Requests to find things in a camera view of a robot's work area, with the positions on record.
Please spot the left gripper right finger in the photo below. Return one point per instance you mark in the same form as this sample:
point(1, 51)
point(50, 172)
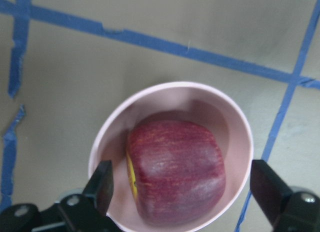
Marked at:
point(269, 190)

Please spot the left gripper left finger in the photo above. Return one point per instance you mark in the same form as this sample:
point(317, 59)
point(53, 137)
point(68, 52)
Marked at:
point(100, 187)

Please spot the red apple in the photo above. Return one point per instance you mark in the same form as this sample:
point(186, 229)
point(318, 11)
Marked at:
point(176, 171)

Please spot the pink bowl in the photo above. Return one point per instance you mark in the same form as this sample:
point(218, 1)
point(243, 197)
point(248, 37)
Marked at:
point(181, 100)

